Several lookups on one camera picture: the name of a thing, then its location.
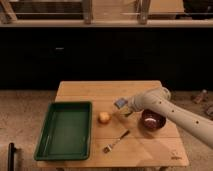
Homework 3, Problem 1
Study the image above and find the wooden shelf frame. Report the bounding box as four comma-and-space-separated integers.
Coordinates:
0, 0, 213, 27

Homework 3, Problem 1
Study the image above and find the wooden table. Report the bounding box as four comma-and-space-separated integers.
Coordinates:
37, 81, 189, 168

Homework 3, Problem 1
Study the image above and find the black post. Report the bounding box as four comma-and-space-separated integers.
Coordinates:
7, 143, 16, 171

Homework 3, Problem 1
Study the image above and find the dark red bowl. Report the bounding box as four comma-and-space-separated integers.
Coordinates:
141, 110, 166, 131

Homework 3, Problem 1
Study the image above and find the brown debris on floor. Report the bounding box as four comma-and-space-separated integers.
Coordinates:
192, 89, 213, 118

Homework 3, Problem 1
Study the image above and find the silver fork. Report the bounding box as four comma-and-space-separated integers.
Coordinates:
102, 130, 130, 154

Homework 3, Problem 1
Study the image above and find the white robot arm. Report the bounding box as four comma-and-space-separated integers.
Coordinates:
114, 87, 213, 149

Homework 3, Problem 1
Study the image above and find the green plastic tray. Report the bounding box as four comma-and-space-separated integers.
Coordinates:
34, 101, 92, 161

